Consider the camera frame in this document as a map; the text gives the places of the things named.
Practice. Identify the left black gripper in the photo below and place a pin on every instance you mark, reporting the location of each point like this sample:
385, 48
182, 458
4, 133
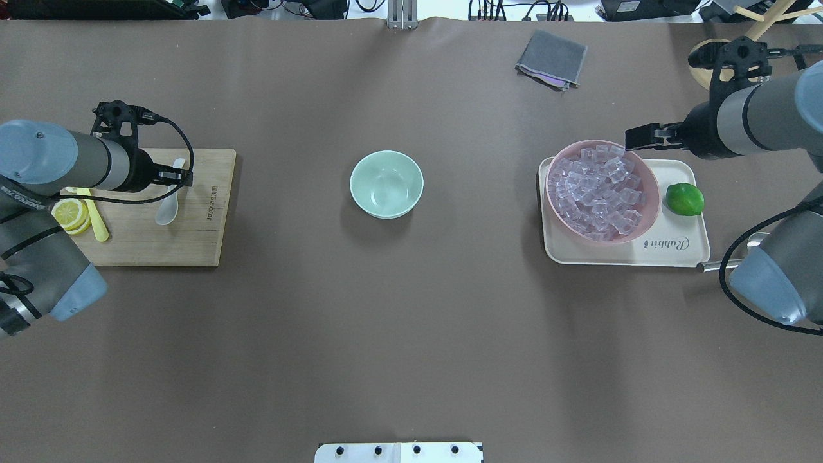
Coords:
141, 173

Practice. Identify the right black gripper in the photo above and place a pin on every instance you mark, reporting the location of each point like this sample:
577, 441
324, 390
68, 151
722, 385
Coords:
700, 131

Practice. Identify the white ceramic spoon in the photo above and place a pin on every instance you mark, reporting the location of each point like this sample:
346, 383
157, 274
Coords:
167, 211

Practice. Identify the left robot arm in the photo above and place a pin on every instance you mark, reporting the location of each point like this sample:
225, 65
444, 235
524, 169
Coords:
46, 272

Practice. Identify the pile of clear ice cubes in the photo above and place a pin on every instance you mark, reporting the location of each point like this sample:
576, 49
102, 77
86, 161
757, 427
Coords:
597, 192

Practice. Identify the pink bowl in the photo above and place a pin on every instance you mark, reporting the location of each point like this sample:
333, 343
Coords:
650, 209

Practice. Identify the yellow plastic spoon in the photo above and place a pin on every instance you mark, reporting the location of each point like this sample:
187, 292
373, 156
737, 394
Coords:
98, 226

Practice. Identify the mint green bowl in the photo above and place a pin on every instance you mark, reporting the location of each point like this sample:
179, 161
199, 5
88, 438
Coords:
386, 184

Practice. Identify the bamboo cutting board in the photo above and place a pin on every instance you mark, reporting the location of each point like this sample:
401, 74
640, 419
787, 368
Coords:
194, 238

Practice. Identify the green lime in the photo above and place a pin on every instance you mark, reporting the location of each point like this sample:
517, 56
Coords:
685, 199

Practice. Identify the cream rectangular tray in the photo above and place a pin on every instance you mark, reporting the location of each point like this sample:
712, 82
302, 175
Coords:
672, 240

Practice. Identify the lemon slice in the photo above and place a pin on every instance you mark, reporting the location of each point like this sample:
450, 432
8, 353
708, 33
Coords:
82, 227
71, 214

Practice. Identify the grey folded cloth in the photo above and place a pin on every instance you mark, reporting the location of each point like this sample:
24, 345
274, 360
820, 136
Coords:
552, 60

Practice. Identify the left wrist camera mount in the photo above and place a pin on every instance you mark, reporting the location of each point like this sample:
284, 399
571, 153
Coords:
118, 121

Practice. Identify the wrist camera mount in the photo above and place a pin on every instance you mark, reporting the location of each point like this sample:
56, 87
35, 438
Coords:
118, 121
731, 65

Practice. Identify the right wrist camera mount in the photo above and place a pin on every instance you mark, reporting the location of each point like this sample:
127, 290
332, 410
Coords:
731, 65

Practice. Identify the aluminium frame post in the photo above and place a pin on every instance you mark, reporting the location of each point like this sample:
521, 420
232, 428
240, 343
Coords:
402, 14

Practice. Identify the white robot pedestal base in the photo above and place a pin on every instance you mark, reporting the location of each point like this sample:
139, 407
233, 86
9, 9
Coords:
400, 452

